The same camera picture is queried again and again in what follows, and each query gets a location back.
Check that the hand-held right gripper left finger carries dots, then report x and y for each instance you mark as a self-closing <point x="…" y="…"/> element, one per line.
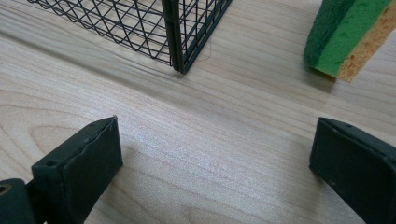
<point x="84" y="171"/>

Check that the green and yellow sponge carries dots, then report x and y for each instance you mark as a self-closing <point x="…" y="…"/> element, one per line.
<point x="345" y="37"/>

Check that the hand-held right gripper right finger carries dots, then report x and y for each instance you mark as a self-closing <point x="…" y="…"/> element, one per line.
<point x="358" y="168"/>

